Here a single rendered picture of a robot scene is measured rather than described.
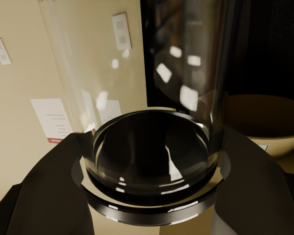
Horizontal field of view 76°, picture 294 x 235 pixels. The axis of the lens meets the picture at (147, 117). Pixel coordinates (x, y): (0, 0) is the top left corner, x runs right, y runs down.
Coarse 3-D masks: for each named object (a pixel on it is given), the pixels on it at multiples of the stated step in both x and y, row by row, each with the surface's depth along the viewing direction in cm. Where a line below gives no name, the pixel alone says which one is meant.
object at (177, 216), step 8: (88, 200) 10; (208, 200) 9; (96, 208) 10; (104, 208) 9; (192, 208) 9; (200, 208) 9; (112, 216) 9; (120, 216) 9; (128, 216) 9; (136, 216) 9; (144, 216) 9; (152, 216) 9; (160, 216) 9; (168, 216) 9; (176, 216) 9; (184, 216) 9; (144, 224) 9; (152, 224) 9
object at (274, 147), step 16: (240, 96) 40; (256, 96) 39; (272, 96) 37; (240, 112) 40; (256, 112) 39; (272, 112) 37; (288, 112) 34; (288, 128) 34; (272, 144) 26; (288, 144) 26
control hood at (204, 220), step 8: (200, 216) 29; (208, 216) 28; (176, 224) 29; (184, 224) 29; (192, 224) 29; (200, 224) 28; (208, 224) 28; (160, 232) 30; (168, 232) 29; (176, 232) 29; (184, 232) 29; (192, 232) 28; (200, 232) 28; (208, 232) 28
